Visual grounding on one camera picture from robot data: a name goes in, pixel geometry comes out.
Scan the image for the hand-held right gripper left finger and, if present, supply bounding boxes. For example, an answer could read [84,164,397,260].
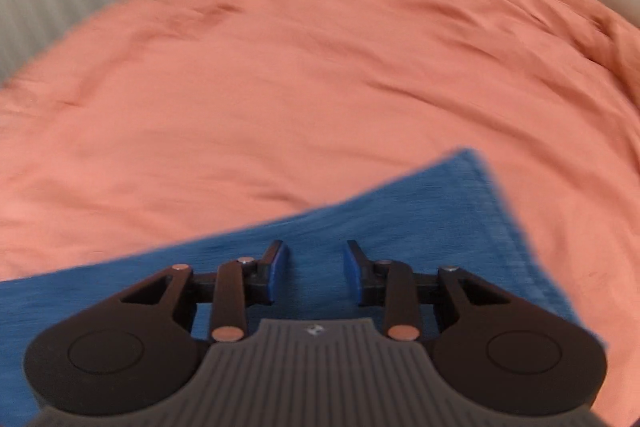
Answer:
[120,239,290,344]

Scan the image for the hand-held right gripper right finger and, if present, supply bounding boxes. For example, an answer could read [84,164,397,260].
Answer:
[346,239,511,342]

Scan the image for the blue denim pants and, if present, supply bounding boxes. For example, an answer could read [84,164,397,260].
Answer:
[0,148,606,427]

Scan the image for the orange bed sheet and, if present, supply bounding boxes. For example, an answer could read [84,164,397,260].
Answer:
[0,0,640,427]

